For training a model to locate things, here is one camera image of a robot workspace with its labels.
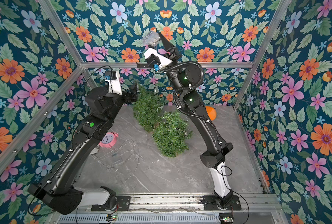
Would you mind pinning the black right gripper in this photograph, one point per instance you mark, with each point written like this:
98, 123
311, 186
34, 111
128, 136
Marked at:
171, 54

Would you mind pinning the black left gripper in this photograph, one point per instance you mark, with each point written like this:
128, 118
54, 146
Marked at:
131, 94

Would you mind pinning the clear battery box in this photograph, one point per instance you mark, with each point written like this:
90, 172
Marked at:
151, 39

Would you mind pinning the green christmas tree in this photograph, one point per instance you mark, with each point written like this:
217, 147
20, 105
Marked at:
171, 134
147, 109

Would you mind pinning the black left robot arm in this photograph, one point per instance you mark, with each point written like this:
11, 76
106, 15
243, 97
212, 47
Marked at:
56, 189

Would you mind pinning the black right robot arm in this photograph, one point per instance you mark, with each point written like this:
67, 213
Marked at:
185, 78

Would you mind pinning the pink alarm clock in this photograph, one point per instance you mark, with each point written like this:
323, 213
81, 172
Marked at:
109, 140

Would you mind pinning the orange plush toy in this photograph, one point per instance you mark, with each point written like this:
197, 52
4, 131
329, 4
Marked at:
211, 112

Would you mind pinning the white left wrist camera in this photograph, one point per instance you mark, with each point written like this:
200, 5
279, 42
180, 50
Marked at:
112, 79

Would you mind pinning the aluminium frame struts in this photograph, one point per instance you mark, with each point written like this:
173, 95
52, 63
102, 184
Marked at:
83, 67

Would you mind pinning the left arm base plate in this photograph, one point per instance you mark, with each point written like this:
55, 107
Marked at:
116, 203

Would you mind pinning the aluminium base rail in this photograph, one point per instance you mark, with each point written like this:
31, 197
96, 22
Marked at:
246, 203

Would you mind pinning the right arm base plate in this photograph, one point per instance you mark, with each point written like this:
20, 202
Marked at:
213, 203

